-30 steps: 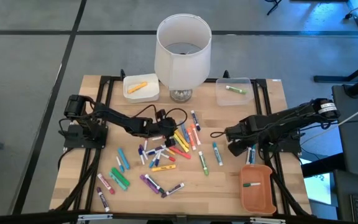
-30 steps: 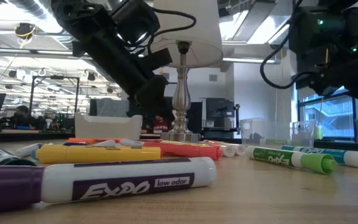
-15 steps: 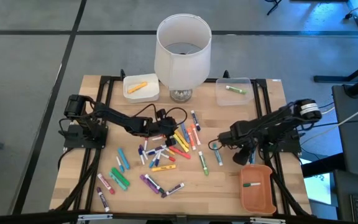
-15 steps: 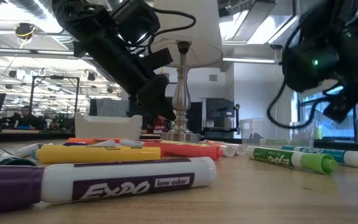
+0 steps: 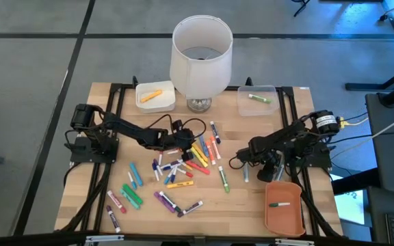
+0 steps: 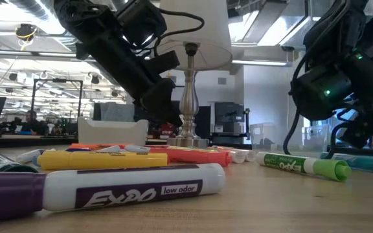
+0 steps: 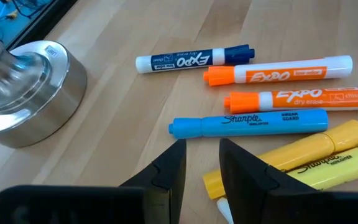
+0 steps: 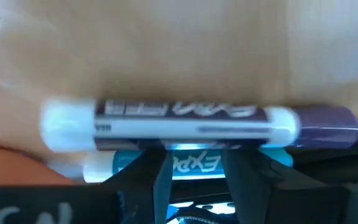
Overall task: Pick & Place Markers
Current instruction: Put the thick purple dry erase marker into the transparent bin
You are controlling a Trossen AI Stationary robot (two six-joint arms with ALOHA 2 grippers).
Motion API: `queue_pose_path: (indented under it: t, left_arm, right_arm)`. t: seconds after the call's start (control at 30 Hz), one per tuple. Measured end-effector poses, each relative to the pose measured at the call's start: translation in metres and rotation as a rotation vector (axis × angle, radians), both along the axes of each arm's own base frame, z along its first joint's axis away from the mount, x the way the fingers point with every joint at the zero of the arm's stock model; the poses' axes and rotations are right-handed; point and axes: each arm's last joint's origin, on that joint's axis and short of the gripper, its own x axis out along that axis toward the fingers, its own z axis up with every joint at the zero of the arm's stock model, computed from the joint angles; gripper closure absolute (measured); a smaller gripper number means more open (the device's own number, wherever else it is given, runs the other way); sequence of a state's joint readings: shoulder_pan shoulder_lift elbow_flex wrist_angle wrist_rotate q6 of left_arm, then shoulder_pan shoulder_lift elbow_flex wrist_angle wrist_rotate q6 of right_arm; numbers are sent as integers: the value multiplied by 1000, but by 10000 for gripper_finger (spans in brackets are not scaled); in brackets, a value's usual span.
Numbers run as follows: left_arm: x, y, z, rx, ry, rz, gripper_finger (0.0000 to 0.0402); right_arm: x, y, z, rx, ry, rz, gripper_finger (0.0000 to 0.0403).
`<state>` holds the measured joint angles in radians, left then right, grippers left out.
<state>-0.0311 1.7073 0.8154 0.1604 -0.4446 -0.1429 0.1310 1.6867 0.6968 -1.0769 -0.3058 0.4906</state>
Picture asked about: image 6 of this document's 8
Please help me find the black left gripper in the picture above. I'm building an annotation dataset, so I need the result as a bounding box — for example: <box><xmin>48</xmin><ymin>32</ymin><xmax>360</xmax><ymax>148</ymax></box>
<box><xmin>76</xmin><ymin>30</ymin><xmax>184</xmax><ymax>127</ymax></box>

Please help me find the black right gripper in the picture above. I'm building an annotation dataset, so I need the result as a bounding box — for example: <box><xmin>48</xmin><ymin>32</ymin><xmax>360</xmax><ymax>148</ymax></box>
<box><xmin>291</xmin><ymin>63</ymin><xmax>353</xmax><ymax>122</ymax></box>

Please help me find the red highlighter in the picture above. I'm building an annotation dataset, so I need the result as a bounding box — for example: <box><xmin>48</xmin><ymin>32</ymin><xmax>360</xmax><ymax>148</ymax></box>
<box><xmin>147</xmin><ymin>146</ymin><xmax>232</xmax><ymax>168</ymax></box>

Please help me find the light green Expo marker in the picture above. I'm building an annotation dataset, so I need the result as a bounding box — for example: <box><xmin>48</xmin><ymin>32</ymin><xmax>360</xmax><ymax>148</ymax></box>
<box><xmin>255</xmin><ymin>151</ymin><xmax>353</xmax><ymax>183</ymax></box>

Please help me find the yellow highlighter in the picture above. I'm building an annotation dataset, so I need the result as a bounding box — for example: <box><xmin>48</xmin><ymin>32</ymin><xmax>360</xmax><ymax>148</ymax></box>
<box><xmin>36</xmin><ymin>150</ymin><xmax>169</xmax><ymax>172</ymax></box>

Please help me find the teal Expo dry-erase marker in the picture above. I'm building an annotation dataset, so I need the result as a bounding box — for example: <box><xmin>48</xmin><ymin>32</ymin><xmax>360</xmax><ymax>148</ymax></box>
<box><xmin>321</xmin><ymin>152</ymin><xmax>373</xmax><ymax>177</ymax></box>

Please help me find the table lamp white shade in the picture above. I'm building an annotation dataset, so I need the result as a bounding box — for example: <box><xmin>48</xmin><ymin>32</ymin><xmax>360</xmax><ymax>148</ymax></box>
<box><xmin>156</xmin><ymin>0</ymin><xmax>234</xmax><ymax>149</ymax></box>

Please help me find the grey partition panel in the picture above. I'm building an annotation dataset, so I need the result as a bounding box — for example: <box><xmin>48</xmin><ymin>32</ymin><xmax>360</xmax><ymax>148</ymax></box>
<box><xmin>92</xmin><ymin>102</ymin><xmax>135</xmax><ymax>122</ymax></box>

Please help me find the white plastic bin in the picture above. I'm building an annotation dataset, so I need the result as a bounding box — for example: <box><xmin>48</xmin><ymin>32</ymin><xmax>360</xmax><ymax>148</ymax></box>
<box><xmin>77</xmin><ymin>116</ymin><xmax>150</xmax><ymax>146</ymax></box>

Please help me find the clear plastic bin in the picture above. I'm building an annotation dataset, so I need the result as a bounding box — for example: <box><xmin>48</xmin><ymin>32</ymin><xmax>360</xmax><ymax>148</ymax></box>
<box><xmin>249</xmin><ymin>122</ymin><xmax>332</xmax><ymax>153</ymax></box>

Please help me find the black cabinet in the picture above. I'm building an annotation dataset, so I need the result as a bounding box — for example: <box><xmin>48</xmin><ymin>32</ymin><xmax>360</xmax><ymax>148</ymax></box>
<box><xmin>214</xmin><ymin>102</ymin><xmax>245</xmax><ymax>145</ymax></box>

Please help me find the person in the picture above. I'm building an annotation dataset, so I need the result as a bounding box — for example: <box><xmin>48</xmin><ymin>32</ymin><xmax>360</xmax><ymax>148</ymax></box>
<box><xmin>20</xmin><ymin>109</ymin><xmax>50</xmax><ymax>136</ymax></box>

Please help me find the dark background desk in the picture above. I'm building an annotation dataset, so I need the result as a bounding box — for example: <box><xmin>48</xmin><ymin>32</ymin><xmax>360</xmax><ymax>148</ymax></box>
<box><xmin>0</xmin><ymin>132</ymin><xmax>78</xmax><ymax>150</ymax></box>

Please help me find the small marker navy cap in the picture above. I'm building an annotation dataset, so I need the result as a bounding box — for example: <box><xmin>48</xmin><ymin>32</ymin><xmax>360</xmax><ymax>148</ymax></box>
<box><xmin>16</xmin><ymin>148</ymin><xmax>47</xmax><ymax>164</ymax></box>

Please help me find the black ceiling-mounted device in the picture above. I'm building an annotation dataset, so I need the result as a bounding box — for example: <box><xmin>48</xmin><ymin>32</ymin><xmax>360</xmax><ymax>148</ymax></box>
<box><xmin>14</xmin><ymin>24</ymin><xmax>38</xmax><ymax>42</ymax></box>

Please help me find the black right camera cable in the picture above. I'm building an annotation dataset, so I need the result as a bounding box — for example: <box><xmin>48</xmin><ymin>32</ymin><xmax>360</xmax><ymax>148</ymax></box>
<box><xmin>282</xmin><ymin>54</ymin><xmax>308</xmax><ymax>155</ymax></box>

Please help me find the black camera cable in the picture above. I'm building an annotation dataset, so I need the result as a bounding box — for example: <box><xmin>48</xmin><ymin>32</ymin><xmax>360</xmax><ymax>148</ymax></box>
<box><xmin>282</xmin><ymin>54</ymin><xmax>308</xmax><ymax>155</ymax></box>
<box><xmin>153</xmin><ymin>8</ymin><xmax>206</xmax><ymax>58</ymax></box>

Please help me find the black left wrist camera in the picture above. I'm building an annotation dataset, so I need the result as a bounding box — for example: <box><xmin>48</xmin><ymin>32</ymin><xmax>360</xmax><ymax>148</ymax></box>
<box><xmin>117</xmin><ymin>0</ymin><xmax>168</xmax><ymax>49</ymax></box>

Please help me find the black left camera cable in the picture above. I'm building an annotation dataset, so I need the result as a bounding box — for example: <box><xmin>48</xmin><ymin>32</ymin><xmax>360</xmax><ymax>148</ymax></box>
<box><xmin>153</xmin><ymin>8</ymin><xmax>206</xmax><ymax>58</ymax></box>

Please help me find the black metal stand frame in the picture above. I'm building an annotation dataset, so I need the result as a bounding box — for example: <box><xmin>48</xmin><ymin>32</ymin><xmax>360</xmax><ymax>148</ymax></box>
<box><xmin>30</xmin><ymin>78</ymin><xmax>84</xmax><ymax>135</ymax></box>

